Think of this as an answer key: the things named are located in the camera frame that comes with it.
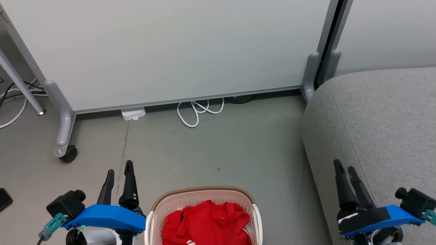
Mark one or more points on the teal camera connector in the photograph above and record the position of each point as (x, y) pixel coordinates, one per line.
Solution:
(431, 216)
(54, 223)

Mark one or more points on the narrow white partition panel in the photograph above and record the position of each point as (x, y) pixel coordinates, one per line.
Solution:
(388, 34)

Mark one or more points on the grey partition leg with caster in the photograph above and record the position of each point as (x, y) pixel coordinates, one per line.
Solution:
(63, 122)

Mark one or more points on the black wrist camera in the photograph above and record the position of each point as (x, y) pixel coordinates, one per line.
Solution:
(66, 204)
(417, 202)

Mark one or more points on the cream perforated laundry basket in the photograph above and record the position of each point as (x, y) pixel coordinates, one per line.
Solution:
(204, 195)

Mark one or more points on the wide white partition panel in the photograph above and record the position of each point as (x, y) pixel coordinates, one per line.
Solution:
(170, 47)

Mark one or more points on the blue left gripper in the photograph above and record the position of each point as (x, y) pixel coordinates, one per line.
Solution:
(109, 216)

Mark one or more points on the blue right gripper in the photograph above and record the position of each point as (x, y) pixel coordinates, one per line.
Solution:
(374, 217)

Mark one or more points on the red garment with white stripes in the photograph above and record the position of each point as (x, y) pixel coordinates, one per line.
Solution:
(218, 217)

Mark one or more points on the black smartphone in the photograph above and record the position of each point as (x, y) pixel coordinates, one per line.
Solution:
(4, 200)

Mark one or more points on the grey metal table leg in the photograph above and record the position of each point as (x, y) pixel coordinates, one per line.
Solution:
(20, 83)

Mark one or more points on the black caster wheel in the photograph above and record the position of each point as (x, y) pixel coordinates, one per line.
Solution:
(69, 154)

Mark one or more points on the teal left camera connector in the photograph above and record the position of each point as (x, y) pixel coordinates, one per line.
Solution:
(54, 223)

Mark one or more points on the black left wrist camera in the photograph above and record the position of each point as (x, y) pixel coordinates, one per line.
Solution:
(66, 204)

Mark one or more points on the grey fabric sofa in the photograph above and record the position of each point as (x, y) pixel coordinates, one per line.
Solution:
(374, 129)

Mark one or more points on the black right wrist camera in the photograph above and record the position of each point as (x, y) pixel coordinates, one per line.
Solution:
(417, 202)

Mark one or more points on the white power adapter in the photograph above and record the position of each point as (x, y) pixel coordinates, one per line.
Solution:
(133, 113)

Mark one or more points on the teal right camera connector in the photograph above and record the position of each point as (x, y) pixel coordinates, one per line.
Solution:
(431, 216)

